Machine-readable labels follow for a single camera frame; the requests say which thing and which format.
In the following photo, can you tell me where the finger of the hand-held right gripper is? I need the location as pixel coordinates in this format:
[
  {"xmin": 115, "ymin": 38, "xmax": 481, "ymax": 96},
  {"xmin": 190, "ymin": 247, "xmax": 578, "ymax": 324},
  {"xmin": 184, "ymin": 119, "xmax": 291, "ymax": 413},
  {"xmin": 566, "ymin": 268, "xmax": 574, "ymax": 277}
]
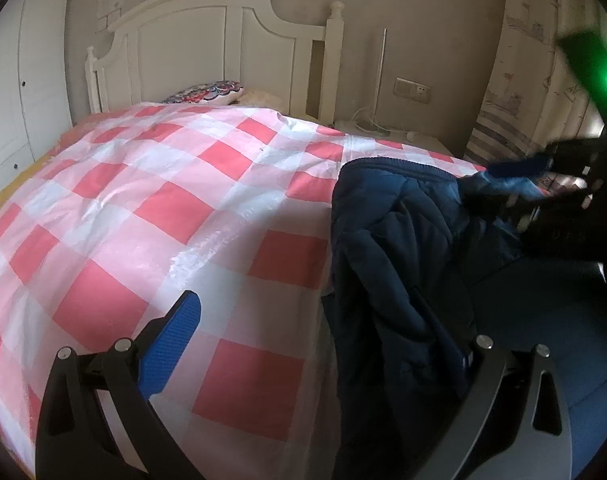
[
  {"xmin": 487, "ymin": 154, "xmax": 555, "ymax": 182},
  {"xmin": 462, "ymin": 185, "xmax": 551, "ymax": 227}
]

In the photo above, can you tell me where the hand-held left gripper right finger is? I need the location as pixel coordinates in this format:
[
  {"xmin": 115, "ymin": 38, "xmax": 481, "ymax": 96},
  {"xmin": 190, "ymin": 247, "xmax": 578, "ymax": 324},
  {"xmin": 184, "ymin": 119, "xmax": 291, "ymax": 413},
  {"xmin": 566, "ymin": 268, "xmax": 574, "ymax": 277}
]
[{"xmin": 417, "ymin": 334, "xmax": 573, "ymax": 480}]

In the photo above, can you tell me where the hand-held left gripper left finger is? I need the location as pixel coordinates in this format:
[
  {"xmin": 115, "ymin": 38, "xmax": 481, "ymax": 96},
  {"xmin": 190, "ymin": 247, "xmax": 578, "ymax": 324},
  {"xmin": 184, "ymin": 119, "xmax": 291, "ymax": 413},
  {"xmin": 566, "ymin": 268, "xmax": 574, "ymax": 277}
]
[{"xmin": 35, "ymin": 290, "xmax": 204, "ymax": 480}]

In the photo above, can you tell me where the blue padded jacket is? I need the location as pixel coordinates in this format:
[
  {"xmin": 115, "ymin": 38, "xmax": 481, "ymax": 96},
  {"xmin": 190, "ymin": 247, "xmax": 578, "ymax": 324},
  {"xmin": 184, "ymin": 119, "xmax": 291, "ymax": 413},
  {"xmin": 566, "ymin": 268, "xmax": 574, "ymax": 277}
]
[{"xmin": 322, "ymin": 156, "xmax": 607, "ymax": 480}]

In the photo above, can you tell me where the white nightstand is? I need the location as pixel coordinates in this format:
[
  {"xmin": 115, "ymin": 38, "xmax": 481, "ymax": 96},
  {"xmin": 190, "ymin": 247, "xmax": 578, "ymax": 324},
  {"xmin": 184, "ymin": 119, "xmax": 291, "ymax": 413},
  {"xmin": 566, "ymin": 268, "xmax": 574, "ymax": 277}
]
[{"xmin": 332, "ymin": 119, "xmax": 455, "ymax": 159}]

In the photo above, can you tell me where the striped printed curtain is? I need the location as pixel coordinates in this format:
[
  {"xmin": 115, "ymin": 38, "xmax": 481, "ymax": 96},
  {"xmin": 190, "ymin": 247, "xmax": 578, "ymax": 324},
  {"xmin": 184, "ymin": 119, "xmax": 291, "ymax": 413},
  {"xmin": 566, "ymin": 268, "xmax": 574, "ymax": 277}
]
[{"xmin": 465, "ymin": 0, "xmax": 607, "ymax": 167}]

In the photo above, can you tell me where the pink white checkered bedsheet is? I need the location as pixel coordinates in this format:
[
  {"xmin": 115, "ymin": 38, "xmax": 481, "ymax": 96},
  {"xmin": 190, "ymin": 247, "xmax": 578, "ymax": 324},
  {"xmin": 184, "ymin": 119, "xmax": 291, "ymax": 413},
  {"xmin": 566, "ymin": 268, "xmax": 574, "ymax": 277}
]
[{"xmin": 0, "ymin": 102, "xmax": 489, "ymax": 477}]

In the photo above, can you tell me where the orange mattress cover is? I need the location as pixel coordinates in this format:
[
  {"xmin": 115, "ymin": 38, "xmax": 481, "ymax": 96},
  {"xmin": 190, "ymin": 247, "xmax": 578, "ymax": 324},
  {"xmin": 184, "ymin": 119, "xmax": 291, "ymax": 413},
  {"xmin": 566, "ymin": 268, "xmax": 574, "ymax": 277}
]
[{"xmin": 0, "ymin": 149, "xmax": 55, "ymax": 222}]

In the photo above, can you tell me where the colourful patterned pillow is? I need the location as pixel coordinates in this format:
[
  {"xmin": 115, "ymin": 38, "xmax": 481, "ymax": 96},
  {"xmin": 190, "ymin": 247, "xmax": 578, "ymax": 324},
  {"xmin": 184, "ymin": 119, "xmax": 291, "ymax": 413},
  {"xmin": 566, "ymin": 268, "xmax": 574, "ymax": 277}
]
[{"xmin": 162, "ymin": 80, "xmax": 247, "ymax": 107}]

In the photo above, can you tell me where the yellow printed pillow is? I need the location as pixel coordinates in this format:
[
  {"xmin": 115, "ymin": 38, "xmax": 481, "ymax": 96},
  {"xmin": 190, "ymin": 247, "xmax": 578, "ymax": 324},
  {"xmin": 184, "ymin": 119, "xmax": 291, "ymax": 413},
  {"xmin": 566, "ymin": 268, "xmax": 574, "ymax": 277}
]
[{"xmin": 228, "ymin": 89, "xmax": 285, "ymax": 114}]

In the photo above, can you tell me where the white wooden headboard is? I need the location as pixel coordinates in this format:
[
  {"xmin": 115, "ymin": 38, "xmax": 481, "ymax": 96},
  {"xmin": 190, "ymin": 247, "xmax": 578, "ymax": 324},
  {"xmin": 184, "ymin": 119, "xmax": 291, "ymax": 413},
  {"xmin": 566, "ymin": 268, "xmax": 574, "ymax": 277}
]
[{"xmin": 84, "ymin": 0, "xmax": 345, "ymax": 128}]

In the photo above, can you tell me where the white wardrobe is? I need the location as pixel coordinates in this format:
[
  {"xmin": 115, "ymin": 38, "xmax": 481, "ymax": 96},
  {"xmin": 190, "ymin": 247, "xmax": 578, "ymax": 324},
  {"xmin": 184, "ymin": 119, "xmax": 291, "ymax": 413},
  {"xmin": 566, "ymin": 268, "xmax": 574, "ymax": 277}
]
[{"xmin": 0, "ymin": 0, "xmax": 80, "ymax": 177}]

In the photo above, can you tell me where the beige wall socket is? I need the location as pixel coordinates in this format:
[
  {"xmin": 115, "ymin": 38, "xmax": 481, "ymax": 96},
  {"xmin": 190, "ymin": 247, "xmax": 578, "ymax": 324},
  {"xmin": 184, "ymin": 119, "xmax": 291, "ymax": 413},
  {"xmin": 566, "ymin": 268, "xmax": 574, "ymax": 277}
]
[{"xmin": 394, "ymin": 77, "xmax": 432, "ymax": 104}]

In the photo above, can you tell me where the white lamp cable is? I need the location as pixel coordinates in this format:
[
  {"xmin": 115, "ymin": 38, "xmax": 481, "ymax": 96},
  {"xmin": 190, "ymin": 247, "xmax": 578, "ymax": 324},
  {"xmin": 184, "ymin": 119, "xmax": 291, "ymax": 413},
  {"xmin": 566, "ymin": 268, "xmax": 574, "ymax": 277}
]
[{"xmin": 352, "ymin": 106, "xmax": 384, "ymax": 131}]

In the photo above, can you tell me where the white wall sticker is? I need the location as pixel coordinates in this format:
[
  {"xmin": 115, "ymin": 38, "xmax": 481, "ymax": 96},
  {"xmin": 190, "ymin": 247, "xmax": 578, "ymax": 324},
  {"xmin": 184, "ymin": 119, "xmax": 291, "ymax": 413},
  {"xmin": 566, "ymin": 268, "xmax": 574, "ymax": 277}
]
[{"xmin": 97, "ymin": 0, "xmax": 122, "ymax": 34}]

